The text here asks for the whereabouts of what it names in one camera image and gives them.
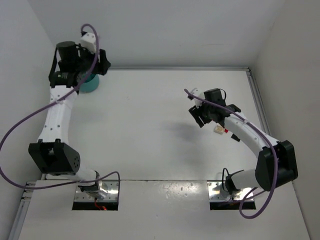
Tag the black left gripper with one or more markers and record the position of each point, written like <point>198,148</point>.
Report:
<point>102,64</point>

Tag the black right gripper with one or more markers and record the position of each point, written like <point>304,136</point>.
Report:
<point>200,113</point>

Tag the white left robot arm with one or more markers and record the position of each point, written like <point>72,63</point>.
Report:
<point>52,153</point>

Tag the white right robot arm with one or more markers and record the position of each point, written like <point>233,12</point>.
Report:
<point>276,160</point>

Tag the teal divided round container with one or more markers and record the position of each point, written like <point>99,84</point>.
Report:
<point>91,84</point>

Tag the white lego brick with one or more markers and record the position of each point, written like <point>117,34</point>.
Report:
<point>219,129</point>

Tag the black lego plate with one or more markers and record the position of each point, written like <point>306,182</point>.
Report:
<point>234,137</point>

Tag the white front cover board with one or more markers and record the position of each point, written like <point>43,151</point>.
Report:
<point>160,210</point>

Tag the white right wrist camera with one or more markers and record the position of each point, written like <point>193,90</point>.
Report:
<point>197,96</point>

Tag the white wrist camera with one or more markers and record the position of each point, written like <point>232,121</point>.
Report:
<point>197,96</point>
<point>89,42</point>

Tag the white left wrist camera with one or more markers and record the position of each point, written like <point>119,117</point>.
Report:
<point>89,42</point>

